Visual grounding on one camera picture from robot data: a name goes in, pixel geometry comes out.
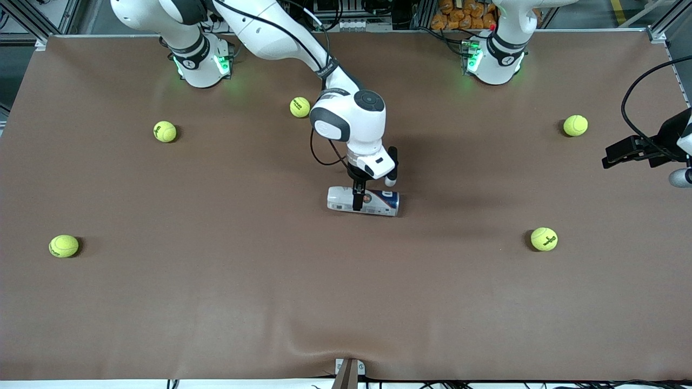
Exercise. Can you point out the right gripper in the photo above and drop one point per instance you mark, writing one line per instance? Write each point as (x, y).
(357, 175)

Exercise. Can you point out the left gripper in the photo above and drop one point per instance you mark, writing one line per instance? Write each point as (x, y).
(666, 141)

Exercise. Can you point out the white blue tennis ball can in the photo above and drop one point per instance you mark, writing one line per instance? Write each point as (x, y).
(340, 199)

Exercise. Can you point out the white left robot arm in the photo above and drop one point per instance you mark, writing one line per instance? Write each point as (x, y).
(503, 59)

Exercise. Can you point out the yellow-green tennis ball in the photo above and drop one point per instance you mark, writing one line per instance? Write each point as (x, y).
(544, 239)
(64, 246)
(165, 131)
(299, 107)
(575, 125)

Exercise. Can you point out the white power strip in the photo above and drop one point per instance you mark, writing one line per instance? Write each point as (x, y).
(354, 25)

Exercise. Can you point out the brown table cloth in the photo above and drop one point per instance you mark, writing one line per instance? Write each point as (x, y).
(216, 281)

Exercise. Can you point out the pile of orange objects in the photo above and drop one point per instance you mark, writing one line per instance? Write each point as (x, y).
(459, 19)

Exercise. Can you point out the white socket strip with plugs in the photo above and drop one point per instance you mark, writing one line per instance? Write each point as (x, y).
(238, 15)

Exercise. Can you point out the aluminium frame profile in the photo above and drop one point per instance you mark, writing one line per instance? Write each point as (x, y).
(39, 41)
(657, 33)

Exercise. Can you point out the metal table clamp bracket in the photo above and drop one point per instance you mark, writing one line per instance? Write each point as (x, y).
(349, 373)

